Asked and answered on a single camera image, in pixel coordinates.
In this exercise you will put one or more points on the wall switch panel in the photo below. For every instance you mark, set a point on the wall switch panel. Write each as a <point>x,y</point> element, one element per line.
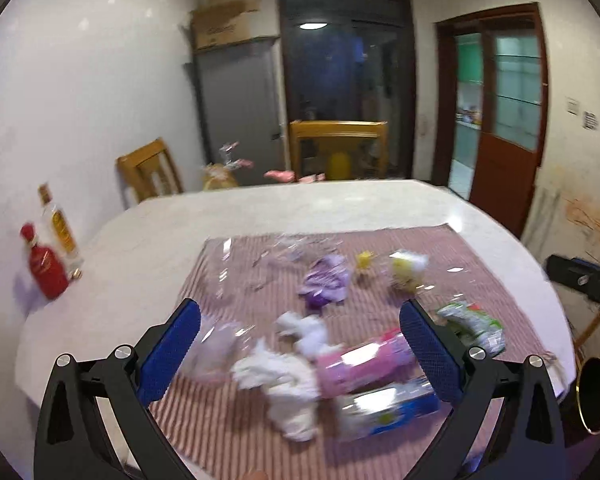
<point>573,106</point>

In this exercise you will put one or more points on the wooden chair far side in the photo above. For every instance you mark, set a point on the wooden chair far side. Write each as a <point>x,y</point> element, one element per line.
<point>337,142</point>

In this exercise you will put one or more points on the red liquor bottle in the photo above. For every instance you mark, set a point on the red liquor bottle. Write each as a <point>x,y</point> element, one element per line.
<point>46,268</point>

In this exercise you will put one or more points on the yellow label clear bottle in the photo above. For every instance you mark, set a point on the yellow label clear bottle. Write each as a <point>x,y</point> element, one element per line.
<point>401,270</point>

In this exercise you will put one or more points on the dark glass sliding door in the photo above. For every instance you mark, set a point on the dark glass sliding door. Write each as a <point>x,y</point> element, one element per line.
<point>353,61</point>

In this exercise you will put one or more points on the clear plastic bag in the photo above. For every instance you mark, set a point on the clear plastic bag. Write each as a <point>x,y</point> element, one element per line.
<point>216,348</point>

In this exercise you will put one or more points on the striped red white cloth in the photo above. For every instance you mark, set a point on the striped red white cloth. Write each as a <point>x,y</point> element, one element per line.
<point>225,429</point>

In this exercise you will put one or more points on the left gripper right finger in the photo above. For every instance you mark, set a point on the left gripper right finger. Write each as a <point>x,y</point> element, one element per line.
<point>527,441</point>

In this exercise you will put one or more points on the wooden chair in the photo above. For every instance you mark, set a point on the wooden chair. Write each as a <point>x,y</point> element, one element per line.
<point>150,171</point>
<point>337,142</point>

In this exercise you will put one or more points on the pink label bottle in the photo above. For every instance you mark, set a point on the pink label bottle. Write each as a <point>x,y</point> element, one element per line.
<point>342,372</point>

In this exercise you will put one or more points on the purple snack wrapper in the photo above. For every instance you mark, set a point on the purple snack wrapper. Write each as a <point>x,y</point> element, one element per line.
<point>327,282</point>

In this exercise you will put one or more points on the clear plastic wrap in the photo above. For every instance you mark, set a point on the clear plastic wrap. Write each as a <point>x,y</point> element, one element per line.
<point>238,265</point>

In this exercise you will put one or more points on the green snack bag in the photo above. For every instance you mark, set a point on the green snack bag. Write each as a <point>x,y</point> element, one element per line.
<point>474,327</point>

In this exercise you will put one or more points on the blue label water bottle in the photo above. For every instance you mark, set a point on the blue label water bottle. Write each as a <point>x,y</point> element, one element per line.
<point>372,412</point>

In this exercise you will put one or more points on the white paper wad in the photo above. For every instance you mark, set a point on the white paper wad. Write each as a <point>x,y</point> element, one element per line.
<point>289,384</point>

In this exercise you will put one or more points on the cardboard box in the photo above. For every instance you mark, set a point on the cardboard box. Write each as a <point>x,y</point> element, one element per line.
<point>218,23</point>

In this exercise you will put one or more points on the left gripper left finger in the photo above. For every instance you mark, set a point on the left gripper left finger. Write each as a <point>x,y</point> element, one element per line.
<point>72,442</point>

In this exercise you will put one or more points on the crumpled white tissue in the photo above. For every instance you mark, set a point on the crumpled white tissue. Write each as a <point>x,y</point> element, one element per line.
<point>310,334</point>

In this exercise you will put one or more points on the black gold trash bin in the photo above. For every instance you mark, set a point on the black gold trash bin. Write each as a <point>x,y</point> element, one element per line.
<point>588,395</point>

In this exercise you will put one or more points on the wooden chair left side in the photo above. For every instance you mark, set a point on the wooden chair left side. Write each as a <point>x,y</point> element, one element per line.
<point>150,171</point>

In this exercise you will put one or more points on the amber liquor bottle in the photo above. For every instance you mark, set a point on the amber liquor bottle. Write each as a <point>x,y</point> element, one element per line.
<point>60,234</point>

